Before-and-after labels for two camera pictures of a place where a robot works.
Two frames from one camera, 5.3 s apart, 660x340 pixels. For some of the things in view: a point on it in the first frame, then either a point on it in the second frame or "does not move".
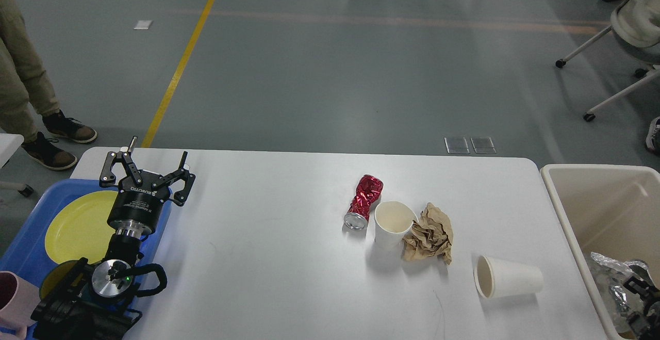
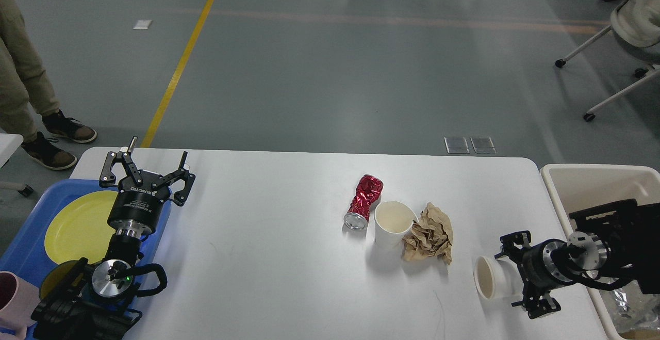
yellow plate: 79,228 does not move
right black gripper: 650,297 -> 538,271
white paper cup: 495,277 does not move
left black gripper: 134,210 does not move
